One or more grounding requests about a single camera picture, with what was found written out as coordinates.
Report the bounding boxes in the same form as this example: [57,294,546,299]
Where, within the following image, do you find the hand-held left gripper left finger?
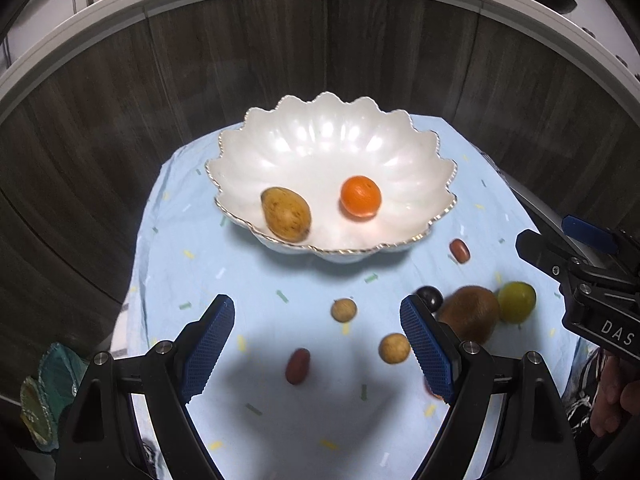
[54,294,236,480]

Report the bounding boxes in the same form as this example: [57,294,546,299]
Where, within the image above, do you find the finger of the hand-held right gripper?
[515,229,587,288]
[561,215,640,281]

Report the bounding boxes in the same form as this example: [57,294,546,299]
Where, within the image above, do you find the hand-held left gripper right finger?
[399,294,583,480]

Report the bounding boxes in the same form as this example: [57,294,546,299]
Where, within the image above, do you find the tan longan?
[330,298,358,324]
[378,333,412,365]

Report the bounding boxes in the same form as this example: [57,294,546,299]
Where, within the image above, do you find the green plum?
[496,281,537,324]

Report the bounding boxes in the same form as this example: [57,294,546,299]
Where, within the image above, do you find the brown kiwi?
[436,285,501,346]

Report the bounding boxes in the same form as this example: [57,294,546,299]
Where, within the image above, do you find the white scalloped bowl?
[205,91,458,261]

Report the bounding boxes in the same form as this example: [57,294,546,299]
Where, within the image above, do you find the person's right hand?
[590,350,640,438]

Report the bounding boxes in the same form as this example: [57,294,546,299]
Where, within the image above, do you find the light blue confetti tablecloth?
[112,112,596,480]

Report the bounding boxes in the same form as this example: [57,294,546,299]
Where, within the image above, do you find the black white checkered cloth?
[562,350,608,436]

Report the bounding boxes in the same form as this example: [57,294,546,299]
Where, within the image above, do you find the yellow brown mango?
[260,186,313,242]

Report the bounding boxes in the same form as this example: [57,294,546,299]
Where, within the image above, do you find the teal glass dish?
[37,342,90,411]

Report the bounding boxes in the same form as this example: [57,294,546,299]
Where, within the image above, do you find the orange tangerine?
[340,175,383,219]

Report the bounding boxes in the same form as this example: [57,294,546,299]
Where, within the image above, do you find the yellow green glass dish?
[20,375,63,453]

